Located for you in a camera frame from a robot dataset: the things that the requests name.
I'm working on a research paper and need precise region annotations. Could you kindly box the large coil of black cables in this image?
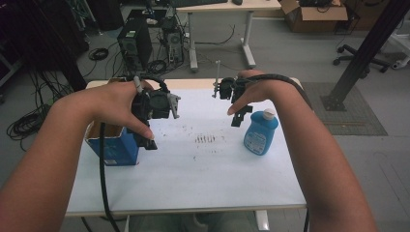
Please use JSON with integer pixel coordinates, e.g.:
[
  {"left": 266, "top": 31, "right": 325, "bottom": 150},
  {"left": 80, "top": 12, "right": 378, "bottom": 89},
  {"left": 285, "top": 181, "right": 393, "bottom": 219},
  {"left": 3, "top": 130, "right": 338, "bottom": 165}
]
[{"left": 6, "top": 101, "right": 53, "bottom": 152}]

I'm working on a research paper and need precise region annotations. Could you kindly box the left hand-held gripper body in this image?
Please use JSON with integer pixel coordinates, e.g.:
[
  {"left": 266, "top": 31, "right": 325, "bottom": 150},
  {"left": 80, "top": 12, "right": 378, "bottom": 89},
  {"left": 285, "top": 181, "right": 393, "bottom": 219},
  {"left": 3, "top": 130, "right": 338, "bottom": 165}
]
[{"left": 131, "top": 88, "right": 182, "bottom": 127}]

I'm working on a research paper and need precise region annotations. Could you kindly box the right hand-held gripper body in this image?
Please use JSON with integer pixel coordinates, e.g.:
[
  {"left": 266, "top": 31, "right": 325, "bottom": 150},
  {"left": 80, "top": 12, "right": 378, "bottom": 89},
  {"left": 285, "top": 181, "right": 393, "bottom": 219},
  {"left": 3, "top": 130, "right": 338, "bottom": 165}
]
[{"left": 211, "top": 60, "right": 249, "bottom": 104}]

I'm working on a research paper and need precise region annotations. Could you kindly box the white table leg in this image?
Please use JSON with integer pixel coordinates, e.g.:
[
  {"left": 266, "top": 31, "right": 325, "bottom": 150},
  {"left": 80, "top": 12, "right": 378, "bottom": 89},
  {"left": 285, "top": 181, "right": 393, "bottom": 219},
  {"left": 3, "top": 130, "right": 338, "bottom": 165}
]
[{"left": 255, "top": 210, "right": 271, "bottom": 232}]

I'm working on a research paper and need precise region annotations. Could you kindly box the person's left hand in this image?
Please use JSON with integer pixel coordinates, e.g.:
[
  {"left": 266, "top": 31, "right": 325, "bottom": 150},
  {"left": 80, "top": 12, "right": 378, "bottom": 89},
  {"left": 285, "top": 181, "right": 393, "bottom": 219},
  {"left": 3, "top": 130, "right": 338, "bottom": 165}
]
[{"left": 84, "top": 79, "right": 156, "bottom": 141}]

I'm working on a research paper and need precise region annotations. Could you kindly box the grey floor mat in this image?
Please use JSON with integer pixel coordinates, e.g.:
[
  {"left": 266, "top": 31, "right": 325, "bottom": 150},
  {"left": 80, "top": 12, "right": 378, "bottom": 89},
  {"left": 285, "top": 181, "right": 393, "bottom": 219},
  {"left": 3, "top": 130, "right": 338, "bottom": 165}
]
[{"left": 301, "top": 81, "right": 389, "bottom": 136}]

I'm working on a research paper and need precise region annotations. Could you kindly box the black floor cable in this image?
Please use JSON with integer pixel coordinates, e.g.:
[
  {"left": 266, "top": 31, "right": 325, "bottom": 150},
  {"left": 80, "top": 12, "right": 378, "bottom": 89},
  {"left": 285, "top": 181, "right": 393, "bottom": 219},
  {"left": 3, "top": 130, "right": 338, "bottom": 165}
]
[{"left": 194, "top": 23, "right": 237, "bottom": 46}]

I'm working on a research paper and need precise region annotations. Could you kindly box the blue cardboard box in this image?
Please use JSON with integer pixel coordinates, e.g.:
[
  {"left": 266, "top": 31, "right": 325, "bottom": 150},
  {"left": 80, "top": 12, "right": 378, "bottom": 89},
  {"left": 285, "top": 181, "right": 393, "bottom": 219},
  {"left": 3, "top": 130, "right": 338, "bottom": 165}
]
[{"left": 84, "top": 76, "right": 141, "bottom": 167}]

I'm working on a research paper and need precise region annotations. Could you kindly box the beige desk with white legs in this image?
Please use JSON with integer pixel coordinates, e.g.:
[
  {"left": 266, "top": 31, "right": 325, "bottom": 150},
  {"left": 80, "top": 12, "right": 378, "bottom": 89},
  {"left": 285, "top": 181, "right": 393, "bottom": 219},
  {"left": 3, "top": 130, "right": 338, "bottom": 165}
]
[{"left": 175, "top": 0, "right": 283, "bottom": 73}]

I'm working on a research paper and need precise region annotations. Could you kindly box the blue plastic bottle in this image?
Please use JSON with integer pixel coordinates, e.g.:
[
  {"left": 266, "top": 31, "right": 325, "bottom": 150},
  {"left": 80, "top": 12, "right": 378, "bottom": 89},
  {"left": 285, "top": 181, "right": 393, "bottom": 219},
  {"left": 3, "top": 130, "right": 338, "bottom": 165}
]
[{"left": 243, "top": 108, "right": 279, "bottom": 157}]

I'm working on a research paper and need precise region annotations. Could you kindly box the white metal frame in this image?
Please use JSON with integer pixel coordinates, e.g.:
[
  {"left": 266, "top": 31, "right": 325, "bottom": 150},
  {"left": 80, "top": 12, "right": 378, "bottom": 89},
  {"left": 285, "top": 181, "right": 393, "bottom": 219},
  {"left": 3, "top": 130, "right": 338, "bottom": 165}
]
[{"left": 388, "top": 31, "right": 410, "bottom": 71}]

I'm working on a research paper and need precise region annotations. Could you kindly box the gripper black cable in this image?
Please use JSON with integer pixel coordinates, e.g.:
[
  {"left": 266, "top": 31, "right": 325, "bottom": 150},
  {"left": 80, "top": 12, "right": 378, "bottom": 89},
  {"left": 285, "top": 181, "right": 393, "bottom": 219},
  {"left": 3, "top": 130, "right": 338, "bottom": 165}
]
[
  {"left": 235, "top": 72, "right": 314, "bottom": 232},
  {"left": 99, "top": 74, "right": 170, "bottom": 232}
]

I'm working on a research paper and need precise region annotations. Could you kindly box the small grey computer tower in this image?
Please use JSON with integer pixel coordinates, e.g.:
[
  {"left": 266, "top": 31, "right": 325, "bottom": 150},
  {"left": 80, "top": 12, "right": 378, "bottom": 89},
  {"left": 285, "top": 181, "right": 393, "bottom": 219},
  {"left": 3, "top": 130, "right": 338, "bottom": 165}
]
[{"left": 161, "top": 17, "right": 185, "bottom": 66}]

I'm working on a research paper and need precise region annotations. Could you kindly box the black keyboard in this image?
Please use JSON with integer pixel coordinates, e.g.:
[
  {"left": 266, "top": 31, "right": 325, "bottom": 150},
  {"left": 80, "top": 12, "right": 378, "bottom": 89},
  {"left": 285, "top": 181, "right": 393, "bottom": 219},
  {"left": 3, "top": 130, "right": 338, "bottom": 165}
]
[{"left": 170, "top": 0, "right": 229, "bottom": 9}]

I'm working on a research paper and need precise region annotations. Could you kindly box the black computer tower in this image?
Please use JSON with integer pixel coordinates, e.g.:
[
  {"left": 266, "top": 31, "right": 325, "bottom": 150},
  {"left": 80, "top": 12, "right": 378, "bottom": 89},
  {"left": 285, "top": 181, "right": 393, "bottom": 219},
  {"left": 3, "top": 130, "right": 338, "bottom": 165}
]
[{"left": 116, "top": 17, "right": 154, "bottom": 73}]

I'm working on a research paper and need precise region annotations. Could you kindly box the small black cable coil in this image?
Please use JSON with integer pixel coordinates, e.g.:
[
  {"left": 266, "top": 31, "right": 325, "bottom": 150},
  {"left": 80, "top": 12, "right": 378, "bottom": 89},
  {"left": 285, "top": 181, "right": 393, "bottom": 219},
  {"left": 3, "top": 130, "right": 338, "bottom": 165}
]
[{"left": 88, "top": 46, "right": 110, "bottom": 62}]

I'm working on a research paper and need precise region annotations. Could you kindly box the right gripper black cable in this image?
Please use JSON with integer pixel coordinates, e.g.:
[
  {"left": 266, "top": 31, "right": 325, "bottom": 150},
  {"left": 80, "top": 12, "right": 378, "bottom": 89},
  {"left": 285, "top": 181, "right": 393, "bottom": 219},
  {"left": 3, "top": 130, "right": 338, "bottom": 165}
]
[{"left": 235, "top": 72, "right": 314, "bottom": 232}]

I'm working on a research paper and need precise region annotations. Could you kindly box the brown cardboard box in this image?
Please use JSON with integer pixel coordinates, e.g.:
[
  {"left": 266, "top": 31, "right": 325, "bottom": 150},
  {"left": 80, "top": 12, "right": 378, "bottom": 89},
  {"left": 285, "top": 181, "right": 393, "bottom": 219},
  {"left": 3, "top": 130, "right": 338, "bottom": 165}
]
[{"left": 278, "top": 0, "right": 349, "bottom": 34}]

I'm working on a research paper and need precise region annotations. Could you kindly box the black office chair base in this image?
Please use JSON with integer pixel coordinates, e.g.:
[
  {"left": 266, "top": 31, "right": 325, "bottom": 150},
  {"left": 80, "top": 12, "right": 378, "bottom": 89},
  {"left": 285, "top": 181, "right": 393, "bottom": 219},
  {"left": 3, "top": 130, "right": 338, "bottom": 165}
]
[{"left": 332, "top": 43, "right": 392, "bottom": 73}]

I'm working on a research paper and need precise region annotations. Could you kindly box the black metal post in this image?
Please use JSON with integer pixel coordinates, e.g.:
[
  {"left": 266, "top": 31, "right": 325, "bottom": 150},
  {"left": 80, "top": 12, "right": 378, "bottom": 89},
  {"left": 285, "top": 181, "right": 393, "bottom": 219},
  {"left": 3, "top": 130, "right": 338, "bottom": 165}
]
[{"left": 320, "top": 0, "right": 410, "bottom": 112}]

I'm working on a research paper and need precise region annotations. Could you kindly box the person's right hand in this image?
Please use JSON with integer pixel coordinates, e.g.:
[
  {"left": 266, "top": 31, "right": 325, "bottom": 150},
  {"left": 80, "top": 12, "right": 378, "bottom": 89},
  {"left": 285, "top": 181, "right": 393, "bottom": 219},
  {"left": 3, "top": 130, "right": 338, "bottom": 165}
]
[{"left": 226, "top": 69, "right": 282, "bottom": 117}]

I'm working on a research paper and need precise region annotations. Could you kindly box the white table sheet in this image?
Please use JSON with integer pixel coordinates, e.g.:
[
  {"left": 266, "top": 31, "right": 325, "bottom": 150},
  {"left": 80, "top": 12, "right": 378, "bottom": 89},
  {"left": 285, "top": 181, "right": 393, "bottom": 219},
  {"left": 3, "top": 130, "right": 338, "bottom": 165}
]
[{"left": 66, "top": 88, "right": 308, "bottom": 216}]

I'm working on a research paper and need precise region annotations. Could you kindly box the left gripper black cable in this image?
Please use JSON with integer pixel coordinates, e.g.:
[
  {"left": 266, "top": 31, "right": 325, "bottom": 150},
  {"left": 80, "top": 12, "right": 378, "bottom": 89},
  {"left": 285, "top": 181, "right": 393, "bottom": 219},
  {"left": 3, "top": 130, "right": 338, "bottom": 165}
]
[{"left": 99, "top": 74, "right": 170, "bottom": 232}]

